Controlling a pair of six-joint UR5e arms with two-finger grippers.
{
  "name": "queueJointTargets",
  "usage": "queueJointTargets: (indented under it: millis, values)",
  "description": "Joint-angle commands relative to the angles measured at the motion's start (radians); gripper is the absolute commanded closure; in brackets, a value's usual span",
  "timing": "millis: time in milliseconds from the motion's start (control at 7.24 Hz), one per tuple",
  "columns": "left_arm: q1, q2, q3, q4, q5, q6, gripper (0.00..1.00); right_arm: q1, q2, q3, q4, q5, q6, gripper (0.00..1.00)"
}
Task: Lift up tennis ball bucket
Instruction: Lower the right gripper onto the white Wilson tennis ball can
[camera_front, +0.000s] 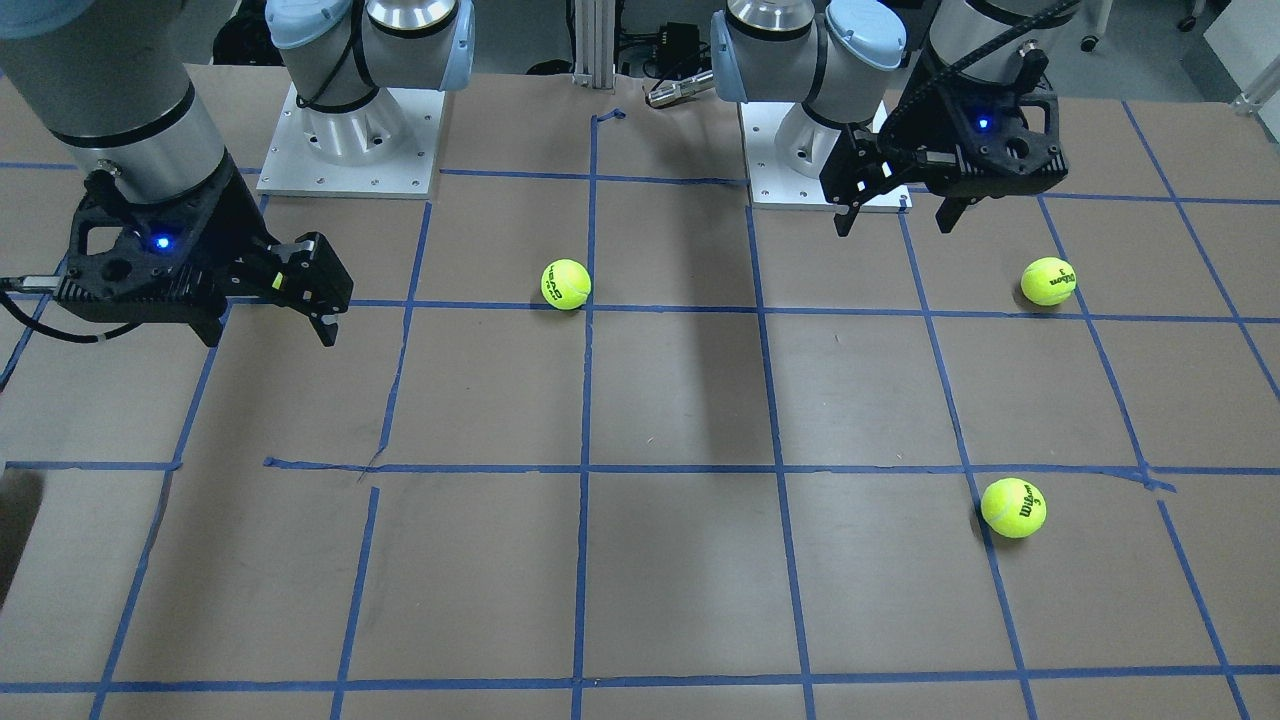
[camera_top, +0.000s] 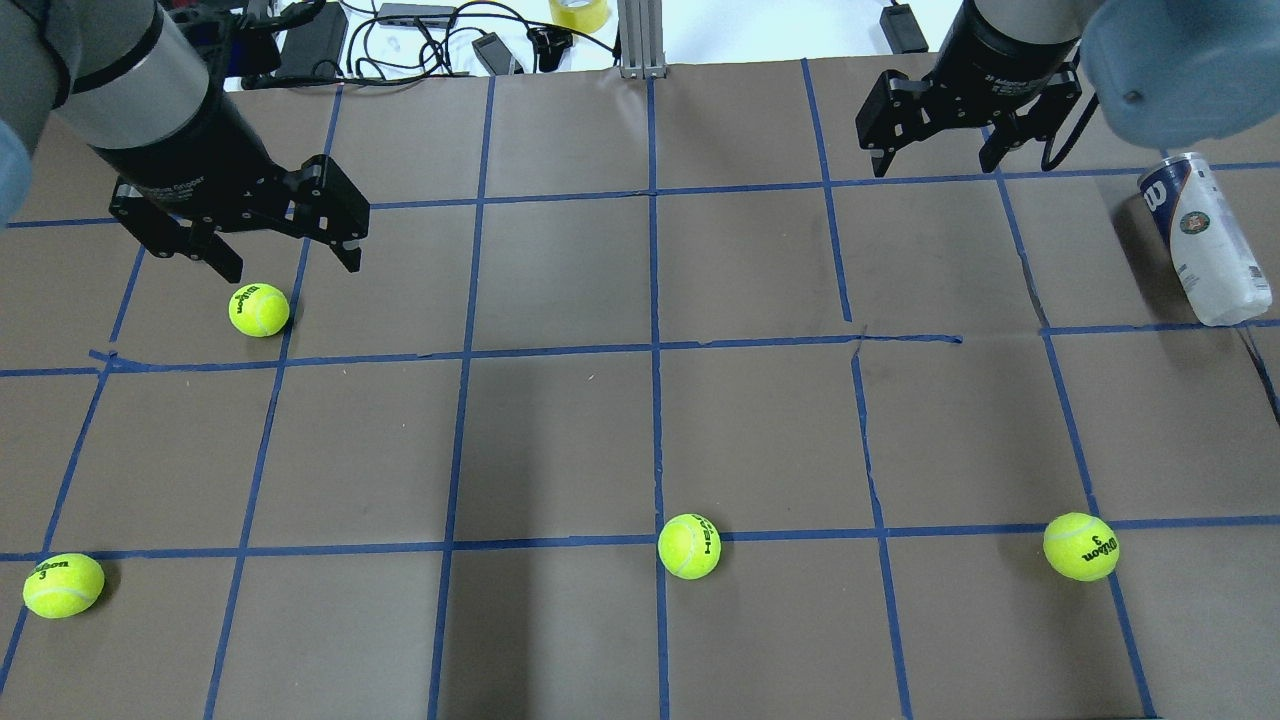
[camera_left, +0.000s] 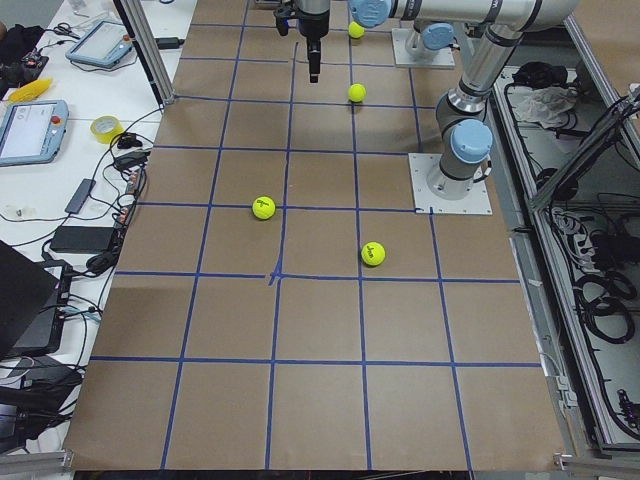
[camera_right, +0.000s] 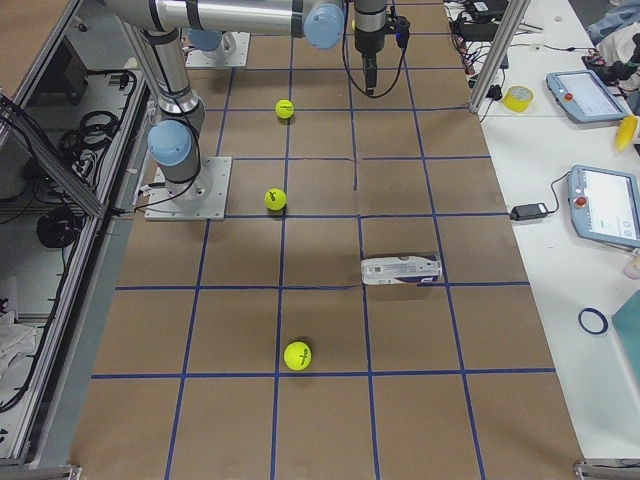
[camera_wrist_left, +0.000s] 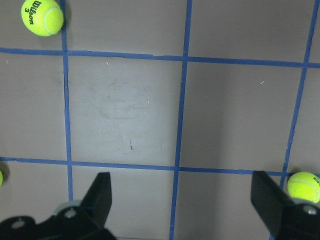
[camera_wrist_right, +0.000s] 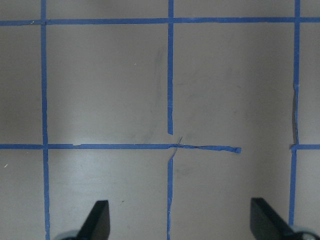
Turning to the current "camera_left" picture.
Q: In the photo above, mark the near teach pendant tablet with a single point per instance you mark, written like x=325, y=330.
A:
x=32, y=132

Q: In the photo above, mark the black laptop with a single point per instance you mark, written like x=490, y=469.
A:
x=33, y=295

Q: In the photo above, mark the tennis ball centre left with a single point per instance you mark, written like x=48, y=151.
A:
x=263, y=207

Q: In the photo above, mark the tennis ball far top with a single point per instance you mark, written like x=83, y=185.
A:
x=355, y=30

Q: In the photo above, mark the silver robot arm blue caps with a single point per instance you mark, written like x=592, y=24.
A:
x=467, y=141

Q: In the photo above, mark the grey usb hub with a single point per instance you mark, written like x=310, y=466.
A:
x=80, y=196

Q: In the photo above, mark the tennis ball centre right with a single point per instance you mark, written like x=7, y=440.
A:
x=373, y=254

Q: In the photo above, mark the yellow corn toy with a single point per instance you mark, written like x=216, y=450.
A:
x=30, y=91

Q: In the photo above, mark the black power adapter brick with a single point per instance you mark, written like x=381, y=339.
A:
x=169, y=43

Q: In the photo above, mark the aluminium frame post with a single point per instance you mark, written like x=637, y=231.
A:
x=135, y=22

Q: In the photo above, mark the tennis ball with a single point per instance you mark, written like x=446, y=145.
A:
x=373, y=254
x=263, y=207
x=355, y=30
x=357, y=93

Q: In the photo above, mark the teach pendant tablet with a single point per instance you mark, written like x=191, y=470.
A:
x=32, y=132
x=103, y=46

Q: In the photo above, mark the tennis ball upper middle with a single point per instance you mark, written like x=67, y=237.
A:
x=357, y=93

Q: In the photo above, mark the far teach pendant tablet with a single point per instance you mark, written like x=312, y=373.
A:
x=103, y=46

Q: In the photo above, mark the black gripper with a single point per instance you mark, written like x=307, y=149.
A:
x=313, y=27

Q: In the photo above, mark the black flat box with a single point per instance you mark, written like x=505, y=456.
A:
x=82, y=239

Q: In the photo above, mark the black scissors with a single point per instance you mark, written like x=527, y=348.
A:
x=66, y=30

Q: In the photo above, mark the yellow tape roll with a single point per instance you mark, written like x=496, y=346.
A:
x=106, y=128

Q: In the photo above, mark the white crumpled cloth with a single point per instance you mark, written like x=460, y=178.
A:
x=547, y=107

